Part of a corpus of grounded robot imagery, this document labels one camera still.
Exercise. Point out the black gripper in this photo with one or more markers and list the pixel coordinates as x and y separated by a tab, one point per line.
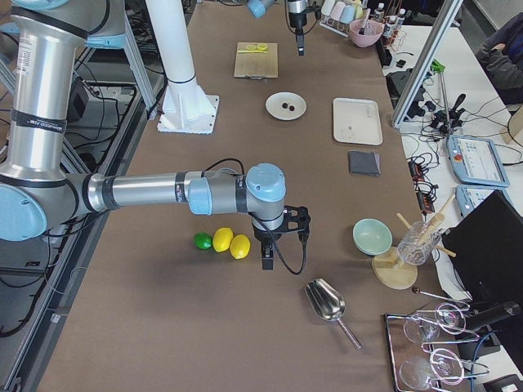
261	237

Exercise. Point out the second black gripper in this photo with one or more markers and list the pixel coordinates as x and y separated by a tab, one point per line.
295	16

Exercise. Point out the cream round plate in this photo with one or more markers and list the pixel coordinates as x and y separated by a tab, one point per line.
274	106

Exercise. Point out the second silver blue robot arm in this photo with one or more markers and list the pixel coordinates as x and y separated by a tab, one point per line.
297	12

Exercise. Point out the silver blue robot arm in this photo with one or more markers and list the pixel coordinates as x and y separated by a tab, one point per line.
36	195

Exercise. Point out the cream rabbit tray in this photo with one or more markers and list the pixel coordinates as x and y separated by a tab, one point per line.
356	121

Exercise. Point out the wine glass rack tray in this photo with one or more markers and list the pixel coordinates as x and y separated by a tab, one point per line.
423	349

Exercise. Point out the whole yellow lemon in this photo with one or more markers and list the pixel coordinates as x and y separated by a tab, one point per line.
222	238
240	246

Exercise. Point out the white cup rack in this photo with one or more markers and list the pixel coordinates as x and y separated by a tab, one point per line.
338	14

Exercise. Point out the bamboo cutting board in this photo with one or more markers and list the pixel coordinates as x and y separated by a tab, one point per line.
257	66

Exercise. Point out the black metal muddler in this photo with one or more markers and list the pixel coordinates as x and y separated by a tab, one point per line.
364	22

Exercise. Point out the green lime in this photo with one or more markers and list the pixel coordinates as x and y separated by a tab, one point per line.
202	240

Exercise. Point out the pink bowl with ice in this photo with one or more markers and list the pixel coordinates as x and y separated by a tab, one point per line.
372	32

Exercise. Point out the metal scoop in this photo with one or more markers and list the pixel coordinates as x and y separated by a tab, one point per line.
329	305

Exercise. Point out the grey folded cloth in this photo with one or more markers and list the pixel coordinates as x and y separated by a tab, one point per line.
364	163

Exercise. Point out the crystal glass tumbler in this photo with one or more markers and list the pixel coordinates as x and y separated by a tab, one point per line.
417	245

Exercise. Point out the seated person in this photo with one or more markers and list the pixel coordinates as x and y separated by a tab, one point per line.
500	56

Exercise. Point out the blue teach pendant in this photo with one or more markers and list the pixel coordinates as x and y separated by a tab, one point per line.
470	196
476	161

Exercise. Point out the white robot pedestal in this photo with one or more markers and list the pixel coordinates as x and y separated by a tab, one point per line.
186	106

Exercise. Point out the aluminium frame post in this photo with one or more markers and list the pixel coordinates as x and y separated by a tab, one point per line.
443	22

